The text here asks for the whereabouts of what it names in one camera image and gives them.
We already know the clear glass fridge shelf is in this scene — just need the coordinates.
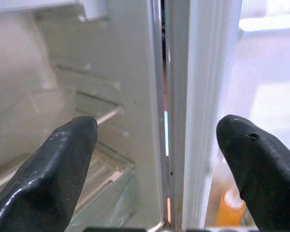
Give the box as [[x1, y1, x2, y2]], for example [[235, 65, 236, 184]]
[[0, 141, 136, 232]]

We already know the silver mini fridge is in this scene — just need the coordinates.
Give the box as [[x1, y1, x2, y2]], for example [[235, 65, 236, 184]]
[[0, 0, 290, 232]]

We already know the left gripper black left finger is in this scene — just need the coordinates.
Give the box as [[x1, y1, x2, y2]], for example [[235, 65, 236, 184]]
[[0, 116, 99, 232]]

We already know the orange bottle white cap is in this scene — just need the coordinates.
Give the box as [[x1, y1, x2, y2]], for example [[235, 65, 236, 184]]
[[216, 188, 247, 227]]

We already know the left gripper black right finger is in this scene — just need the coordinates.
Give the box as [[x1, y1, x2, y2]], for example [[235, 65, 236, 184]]
[[216, 115, 290, 232]]

